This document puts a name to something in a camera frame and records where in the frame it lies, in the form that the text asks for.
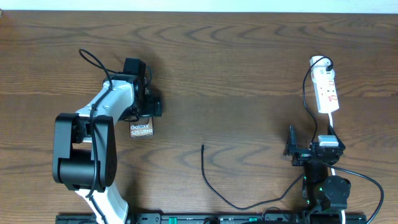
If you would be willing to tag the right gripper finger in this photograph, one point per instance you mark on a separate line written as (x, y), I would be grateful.
(291, 144)
(341, 146)

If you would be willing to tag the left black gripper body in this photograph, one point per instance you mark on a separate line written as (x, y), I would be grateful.
(149, 107)

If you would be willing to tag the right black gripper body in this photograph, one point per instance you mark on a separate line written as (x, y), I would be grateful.
(301, 158)

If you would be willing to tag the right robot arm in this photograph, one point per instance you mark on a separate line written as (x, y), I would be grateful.
(325, 194)

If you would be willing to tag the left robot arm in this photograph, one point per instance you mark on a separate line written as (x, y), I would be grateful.
(84, 145)

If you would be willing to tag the white power strip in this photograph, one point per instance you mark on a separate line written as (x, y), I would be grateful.
(323, 78)

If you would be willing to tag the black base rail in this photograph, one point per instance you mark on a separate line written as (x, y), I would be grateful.
(273, 217)

